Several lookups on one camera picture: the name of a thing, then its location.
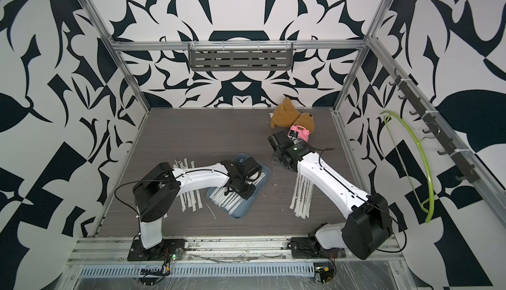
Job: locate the left pile wrapped straw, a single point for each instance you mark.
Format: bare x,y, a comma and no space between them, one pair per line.
190,200

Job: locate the blue storage tray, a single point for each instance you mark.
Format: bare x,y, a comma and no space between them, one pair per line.
234,204

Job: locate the right pile wrapped straw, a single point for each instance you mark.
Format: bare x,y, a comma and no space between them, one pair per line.
302,197

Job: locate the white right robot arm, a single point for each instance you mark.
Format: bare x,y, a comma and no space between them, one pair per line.
368,222

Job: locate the black wall hook rail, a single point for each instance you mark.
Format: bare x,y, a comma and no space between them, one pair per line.
437,128

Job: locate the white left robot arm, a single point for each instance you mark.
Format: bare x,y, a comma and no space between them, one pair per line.
157,191

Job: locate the green clothes hanger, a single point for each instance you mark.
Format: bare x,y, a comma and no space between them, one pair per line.
426,205

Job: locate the pile wrapped straw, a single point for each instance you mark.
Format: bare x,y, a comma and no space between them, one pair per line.
302,197
190,200

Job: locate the white straw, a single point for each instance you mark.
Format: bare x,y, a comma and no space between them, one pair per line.
223,198

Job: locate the grey wall shelf rack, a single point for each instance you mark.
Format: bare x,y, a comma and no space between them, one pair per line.
240,56

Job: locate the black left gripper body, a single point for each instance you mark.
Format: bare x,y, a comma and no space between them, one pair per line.
248,189

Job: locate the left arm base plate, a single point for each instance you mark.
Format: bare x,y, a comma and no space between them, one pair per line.
168,248

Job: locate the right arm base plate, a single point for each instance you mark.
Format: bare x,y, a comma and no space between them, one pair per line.
309,248

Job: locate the pink alarm clock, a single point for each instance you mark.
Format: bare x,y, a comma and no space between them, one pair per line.
298,132

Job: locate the white cable duct strip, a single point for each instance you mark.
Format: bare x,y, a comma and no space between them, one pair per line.
196,270

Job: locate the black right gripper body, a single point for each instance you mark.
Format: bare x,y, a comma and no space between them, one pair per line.
276,158

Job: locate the brown teddy bear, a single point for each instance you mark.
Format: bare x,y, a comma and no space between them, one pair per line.
286,115

